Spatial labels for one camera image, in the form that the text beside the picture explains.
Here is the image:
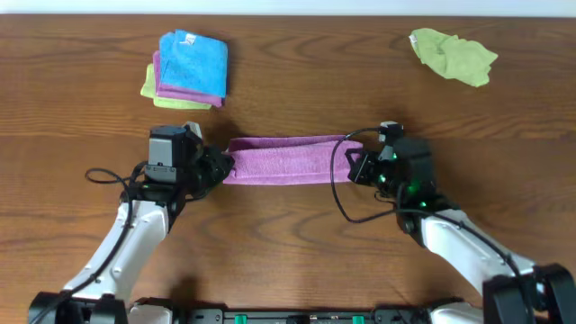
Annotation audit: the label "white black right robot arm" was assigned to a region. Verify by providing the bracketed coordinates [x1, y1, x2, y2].
[345, 122, 575, 323]

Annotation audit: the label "purple microfiber cloth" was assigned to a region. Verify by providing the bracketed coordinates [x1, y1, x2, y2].
[224, 135, 364, 185]

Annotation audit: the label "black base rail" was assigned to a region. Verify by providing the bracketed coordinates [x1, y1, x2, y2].
[134, 307, 433, 324]

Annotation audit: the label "purple folded cloth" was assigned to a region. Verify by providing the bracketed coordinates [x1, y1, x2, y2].
[153, 50, 223, 108]

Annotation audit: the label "crumpled green cloth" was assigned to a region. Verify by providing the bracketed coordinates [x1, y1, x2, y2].
[409, 28, 498, 87]

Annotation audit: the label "light green folded cloth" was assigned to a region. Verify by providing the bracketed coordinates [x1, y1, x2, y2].
[139, 64, 212, 110]

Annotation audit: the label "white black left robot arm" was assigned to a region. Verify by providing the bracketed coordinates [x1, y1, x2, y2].
[28, 121, 234, 323]

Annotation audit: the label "blue folded cloth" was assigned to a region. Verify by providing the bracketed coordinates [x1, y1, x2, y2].
[158, 30, 229, 98]

